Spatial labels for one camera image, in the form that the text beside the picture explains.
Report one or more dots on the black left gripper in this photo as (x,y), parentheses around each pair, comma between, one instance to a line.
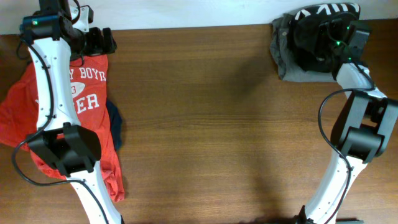
(99,47)

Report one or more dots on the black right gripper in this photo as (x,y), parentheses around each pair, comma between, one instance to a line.
(342,32)

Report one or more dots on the dark green t-shirt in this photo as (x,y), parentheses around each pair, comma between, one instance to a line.
(317,34)

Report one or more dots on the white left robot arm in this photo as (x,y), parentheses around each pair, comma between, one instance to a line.
(60,141)

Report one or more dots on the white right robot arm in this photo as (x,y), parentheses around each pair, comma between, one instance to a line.
(364,126)

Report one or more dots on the grey folded garment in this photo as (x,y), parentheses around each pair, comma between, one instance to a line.
(287,68)

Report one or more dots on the navy blue garment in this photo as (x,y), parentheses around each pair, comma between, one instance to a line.
(116,122)

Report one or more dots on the red soccer t-shirt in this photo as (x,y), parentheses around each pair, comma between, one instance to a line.
(88,76)

